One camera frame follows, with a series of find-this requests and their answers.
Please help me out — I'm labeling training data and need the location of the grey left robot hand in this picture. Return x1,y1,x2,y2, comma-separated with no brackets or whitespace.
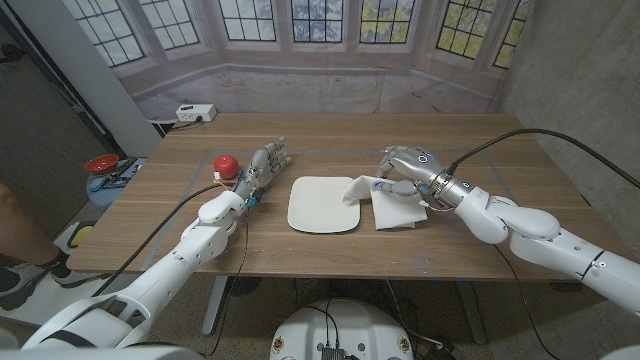
232,137,293,201

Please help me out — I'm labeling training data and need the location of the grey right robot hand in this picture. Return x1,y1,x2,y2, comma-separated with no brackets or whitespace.
372,144,474,209

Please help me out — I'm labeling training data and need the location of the white cloth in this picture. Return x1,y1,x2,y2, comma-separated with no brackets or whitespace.
342,174,430,231

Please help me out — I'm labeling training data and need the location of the white square plate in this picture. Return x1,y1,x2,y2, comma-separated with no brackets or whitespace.
286,175,362,235

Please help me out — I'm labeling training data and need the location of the red apple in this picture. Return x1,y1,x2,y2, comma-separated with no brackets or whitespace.
213,153,240,180

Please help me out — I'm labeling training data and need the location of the white power strip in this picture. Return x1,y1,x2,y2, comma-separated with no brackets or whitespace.
174,103,218,123

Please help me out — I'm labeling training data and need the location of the printed window backdrop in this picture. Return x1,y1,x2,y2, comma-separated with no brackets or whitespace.
62,0,534,121

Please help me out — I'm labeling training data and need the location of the black remote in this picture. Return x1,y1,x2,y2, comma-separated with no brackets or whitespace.
110,157,137,177

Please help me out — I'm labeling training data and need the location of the grey table leg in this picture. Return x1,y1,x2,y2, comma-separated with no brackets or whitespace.
201,275,231,337
454,279,489,345

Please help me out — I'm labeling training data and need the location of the blue round stool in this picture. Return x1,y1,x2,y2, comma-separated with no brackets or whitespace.
85,157,147,211

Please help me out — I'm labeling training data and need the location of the red bowl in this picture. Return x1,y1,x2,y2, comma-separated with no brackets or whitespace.
83,153,120,175

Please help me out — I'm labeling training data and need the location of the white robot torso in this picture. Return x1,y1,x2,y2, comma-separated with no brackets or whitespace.
269,298,415,360

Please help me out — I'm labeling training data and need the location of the yellow and black floor object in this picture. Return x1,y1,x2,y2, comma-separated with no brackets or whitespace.
67,222,96,250

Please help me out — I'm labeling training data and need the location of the person's bare leg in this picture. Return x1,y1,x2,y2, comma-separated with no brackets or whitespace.
0,182,56,266

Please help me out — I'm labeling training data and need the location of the grey and black shoe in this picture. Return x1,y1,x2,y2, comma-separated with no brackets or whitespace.
0,249,114,311

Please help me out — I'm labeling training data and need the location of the thin black left wrist cable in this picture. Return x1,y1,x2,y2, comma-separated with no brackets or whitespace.
204,202,251,359

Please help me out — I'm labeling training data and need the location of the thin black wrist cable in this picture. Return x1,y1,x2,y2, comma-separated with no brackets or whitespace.
494,244,554,360
204,202,251,359

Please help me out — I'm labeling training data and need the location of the black power strip cable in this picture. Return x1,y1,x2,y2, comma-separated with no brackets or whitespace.
162,115,204,135

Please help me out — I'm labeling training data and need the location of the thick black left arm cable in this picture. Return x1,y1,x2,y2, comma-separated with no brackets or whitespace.
92,182,231,299

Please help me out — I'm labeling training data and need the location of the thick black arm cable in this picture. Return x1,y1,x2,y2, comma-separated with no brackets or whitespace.
447,128,640,190
92,182,231,299

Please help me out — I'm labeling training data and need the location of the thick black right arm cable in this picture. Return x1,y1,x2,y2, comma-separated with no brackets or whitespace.
447,128,640,190

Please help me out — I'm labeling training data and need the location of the white floor cable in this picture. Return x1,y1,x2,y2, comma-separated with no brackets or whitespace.
384,279,446,350

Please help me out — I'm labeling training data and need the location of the teal handled tool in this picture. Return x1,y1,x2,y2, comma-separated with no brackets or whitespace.
88,176,126,193

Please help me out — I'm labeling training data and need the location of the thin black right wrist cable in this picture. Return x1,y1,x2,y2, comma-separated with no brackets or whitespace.
494,244,554,360

